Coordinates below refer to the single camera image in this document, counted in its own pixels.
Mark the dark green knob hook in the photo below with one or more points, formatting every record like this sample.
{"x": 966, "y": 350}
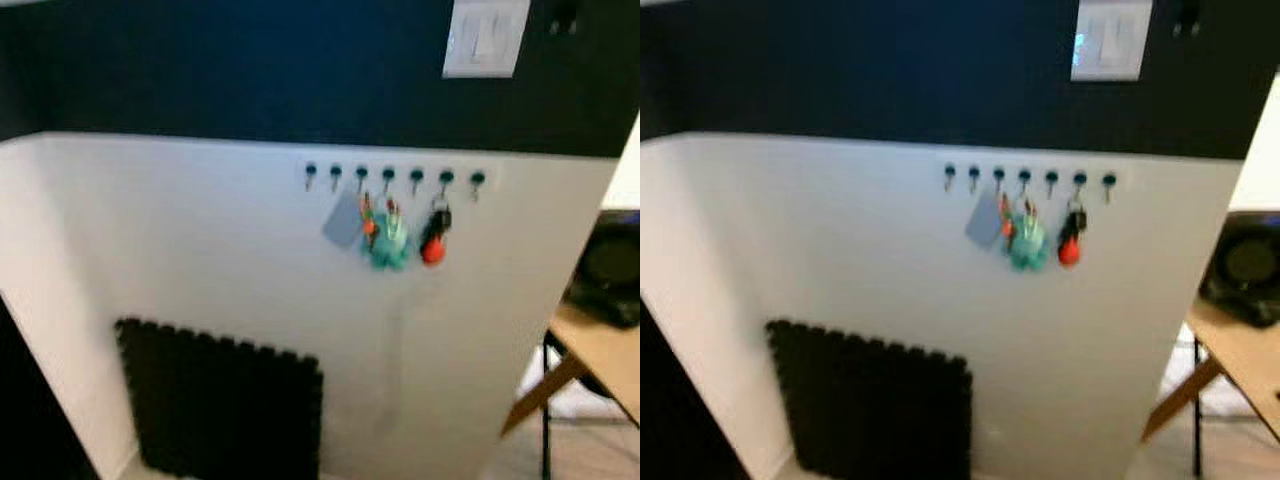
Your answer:
{"x": 1024, "y": 175}
{"x": 388, "y": 174}
{"x": 949, "y": 171}
{"x": 361, "y": 172}
{"x": 477, "y": 179}
{"x": 1079, "y": 179}
{"x": 310, "y": 169}
{"x": 1051, "y": 177}
{"x": 973, "y": 172}
{"x": 1108, "y": 181}
{"x": 446, "y": 177}
{"x": 998, "y": 174}
{"x": 416, "y": 175}
{"x": 335, "y": 171}

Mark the black round fan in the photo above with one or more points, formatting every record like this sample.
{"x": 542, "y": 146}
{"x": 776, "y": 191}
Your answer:
{"x": 1245, "y": 270}
{"x": 610, "y": 270}

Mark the light wooden table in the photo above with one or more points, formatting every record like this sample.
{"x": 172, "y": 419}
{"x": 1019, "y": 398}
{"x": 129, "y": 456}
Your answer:
{"x": 610, "y": 355}
{"x": 1250, "y": 360}

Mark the black key with red ball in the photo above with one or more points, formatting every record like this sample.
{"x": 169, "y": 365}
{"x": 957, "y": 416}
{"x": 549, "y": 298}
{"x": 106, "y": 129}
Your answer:
{"x": 1069, "y": 252}
{"x": 432, "y": 250}

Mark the pale partition panel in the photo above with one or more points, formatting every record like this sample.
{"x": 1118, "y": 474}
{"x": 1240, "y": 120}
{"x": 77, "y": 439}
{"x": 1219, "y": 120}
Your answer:
{"x": 850, "y": 260}
{"x": 200, "y": 260}

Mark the black foam mat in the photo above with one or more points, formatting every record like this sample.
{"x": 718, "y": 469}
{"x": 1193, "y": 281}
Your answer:
{"x": 220, "y": 400}
{"x": 870, "y": 405}

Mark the grey card tag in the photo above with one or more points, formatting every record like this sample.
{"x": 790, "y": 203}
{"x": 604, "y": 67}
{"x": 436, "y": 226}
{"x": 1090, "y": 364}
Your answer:
{"x": 982, "y": 224}
{"x": 342, "y": 222}

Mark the white hook rail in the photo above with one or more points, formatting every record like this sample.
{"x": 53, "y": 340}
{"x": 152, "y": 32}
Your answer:
{"x": 400, "y": 190}
{"x": 1040, "y": 192}

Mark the white wall switch plate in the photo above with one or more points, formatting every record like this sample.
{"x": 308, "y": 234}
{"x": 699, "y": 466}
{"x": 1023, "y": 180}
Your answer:
{"x": 1110, "y": 40}
{"x": 487, "y": 40}

